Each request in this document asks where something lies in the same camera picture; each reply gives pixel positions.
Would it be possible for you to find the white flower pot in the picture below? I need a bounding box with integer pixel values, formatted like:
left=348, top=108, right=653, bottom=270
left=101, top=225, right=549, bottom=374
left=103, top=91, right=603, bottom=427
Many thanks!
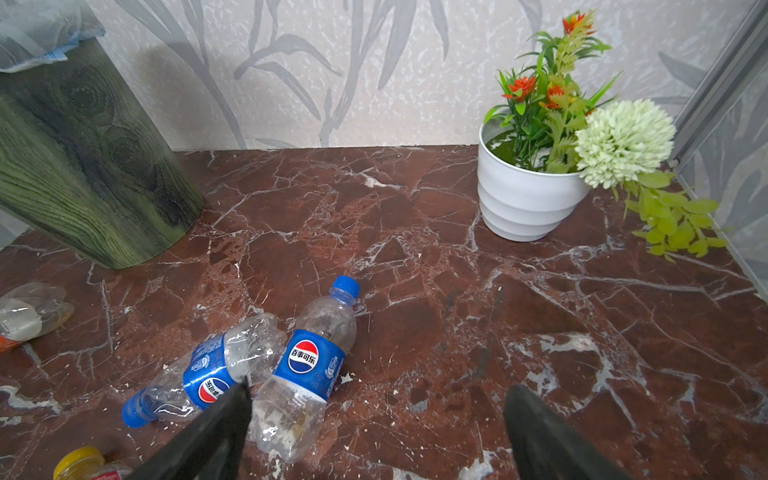
left=477, top=120, right=590, bottom=242

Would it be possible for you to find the green wood-pattern trash bin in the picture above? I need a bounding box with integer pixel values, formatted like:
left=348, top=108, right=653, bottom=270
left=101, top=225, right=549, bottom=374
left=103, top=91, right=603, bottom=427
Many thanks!
left=1, top=39, right=204, bottom=269

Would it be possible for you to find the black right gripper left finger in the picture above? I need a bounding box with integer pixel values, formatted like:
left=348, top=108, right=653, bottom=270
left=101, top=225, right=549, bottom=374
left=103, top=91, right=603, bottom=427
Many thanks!
left=129, top=384, right=252, bottom=479

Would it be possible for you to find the crushed Pepsi bottle blue cap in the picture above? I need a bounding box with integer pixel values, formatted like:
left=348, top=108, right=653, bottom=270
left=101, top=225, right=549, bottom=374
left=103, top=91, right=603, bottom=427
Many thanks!
left=122, top=312, right=286, bottom=428

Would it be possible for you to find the artificial green flower plant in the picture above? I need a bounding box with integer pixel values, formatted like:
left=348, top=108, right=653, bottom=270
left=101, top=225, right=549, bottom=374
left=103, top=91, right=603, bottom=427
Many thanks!
left=483, top=11, right=726, bottom=260

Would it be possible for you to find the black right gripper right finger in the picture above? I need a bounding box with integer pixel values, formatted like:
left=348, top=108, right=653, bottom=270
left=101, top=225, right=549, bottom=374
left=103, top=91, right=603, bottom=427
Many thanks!
left=503, top=385, right=629, bottom=479

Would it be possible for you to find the clear plastic bin liner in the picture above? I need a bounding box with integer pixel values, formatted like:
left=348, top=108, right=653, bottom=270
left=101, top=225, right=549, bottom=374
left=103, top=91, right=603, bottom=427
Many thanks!
left=1, top=0, right=105, bottom=74

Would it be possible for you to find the red label bottle yellow cap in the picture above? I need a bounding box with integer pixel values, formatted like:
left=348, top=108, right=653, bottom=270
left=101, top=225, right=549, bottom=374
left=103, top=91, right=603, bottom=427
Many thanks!
left=53, top=446, right=133, bottom=480

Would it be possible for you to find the upright-lying Pepsi bottle blue cap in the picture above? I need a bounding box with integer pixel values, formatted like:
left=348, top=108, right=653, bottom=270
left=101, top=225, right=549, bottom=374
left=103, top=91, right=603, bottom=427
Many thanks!
left=247, top=276, right=360, bottom=464

